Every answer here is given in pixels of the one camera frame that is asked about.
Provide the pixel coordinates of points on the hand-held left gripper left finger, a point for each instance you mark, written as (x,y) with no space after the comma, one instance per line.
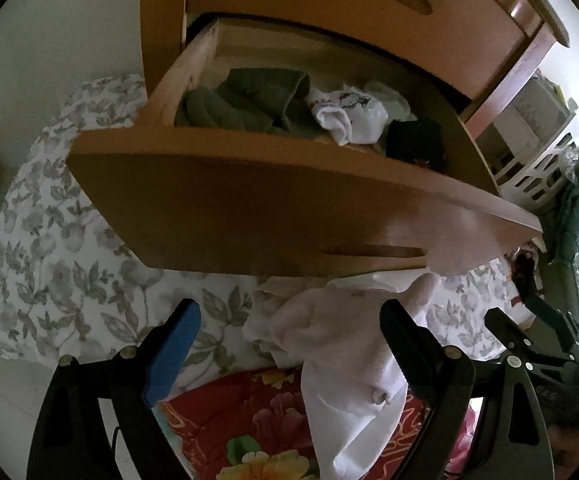
(169,355)

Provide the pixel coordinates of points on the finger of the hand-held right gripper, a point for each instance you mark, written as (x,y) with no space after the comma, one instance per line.
(509,332)
(557,320)

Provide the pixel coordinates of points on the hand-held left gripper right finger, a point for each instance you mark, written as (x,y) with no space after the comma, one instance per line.
(412,355)

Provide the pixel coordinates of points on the pale pink garment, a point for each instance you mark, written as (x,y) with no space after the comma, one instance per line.
(339,325)

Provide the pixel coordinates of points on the black printed garment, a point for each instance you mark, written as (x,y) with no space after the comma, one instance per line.
(414,142)

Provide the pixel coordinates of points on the person's right hand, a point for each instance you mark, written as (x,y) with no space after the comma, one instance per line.
(574,455)

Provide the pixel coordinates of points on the red floral blanket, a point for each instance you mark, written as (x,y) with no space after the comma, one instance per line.
(229,430)

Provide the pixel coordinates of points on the grey floral bedsheet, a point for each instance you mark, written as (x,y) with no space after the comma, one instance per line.
(59,260)

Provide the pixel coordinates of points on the white laundry basket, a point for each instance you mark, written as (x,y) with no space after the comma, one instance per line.
(539,170)

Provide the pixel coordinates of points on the white printed garment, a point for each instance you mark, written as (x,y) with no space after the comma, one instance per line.
(349,115)

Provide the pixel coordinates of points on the white silky garment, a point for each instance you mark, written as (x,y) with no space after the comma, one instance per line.
(394,97)

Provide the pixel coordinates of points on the olive green garment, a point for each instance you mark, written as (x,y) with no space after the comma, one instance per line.
(254,100)

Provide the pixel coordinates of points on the wooden nightstand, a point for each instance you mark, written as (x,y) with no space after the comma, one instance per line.
(162,20)

